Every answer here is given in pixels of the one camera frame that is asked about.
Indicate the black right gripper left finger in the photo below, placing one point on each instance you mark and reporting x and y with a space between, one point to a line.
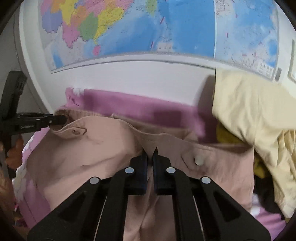
97 209

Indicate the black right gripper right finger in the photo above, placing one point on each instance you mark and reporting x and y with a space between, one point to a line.
202 209

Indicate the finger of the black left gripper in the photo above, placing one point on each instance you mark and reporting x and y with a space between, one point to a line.
33 122

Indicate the dusty pink garment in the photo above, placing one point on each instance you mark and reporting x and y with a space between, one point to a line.
91 145

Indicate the person's left hand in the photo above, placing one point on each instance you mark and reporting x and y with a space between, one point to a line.
14 155

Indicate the mustard yellow garment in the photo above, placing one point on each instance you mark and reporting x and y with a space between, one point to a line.
224 136

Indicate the pink bed sheet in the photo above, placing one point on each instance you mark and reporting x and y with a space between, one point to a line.
34 206

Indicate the cream yellow garment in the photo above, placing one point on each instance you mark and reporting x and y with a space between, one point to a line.
262 114

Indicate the colourful wall map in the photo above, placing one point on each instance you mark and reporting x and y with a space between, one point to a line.
242 33

